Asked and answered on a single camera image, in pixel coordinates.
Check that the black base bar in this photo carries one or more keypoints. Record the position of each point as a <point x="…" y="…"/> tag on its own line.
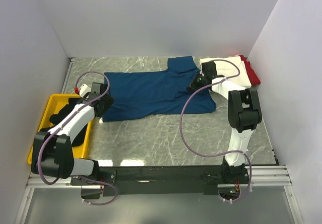
<point x="172" y="179"/>

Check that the black t-shirt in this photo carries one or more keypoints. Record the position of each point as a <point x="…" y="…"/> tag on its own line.
<point x="58" y="117"/>

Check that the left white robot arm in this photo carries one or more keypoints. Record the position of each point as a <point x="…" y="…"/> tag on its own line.
<point x="52" y="149"/>

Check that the blue t-shirt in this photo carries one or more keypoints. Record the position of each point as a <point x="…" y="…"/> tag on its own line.
<point x="140" y="94"/>

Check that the folded white t-shirt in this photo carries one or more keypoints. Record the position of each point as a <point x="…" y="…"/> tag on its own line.
<point x="226" y="67"/>

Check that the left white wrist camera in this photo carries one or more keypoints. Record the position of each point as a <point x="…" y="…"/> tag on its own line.
<point x="82" y="90"/>

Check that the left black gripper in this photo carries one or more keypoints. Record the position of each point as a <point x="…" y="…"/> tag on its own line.
<point x="108" y="100"/>

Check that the folded red t-shirt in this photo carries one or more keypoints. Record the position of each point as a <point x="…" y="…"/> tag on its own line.
<point x="254" y="80"/>

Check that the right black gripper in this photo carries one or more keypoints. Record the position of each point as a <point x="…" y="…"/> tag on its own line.
<point x="192" y="85"/>

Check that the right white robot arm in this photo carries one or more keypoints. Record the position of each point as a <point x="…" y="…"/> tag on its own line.
<point x="244" y="110"/>

